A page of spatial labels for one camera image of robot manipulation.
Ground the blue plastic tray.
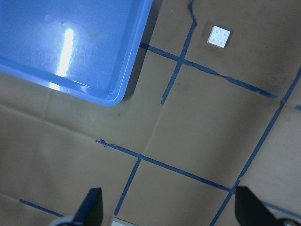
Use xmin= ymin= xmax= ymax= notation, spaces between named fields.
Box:
xmin=0 ymin=0 xmax=152 ymax=107

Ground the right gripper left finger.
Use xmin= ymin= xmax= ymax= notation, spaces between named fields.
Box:
xmin=72 ymin=188 xmax=103 ymax=226

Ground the white block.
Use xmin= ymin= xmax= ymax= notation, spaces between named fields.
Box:
xmin=207 ymin=26 xmax=231 ymax=48

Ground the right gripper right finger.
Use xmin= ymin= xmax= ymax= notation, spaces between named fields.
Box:
xmin=235 ymin=186 xmax=279 ymax=226

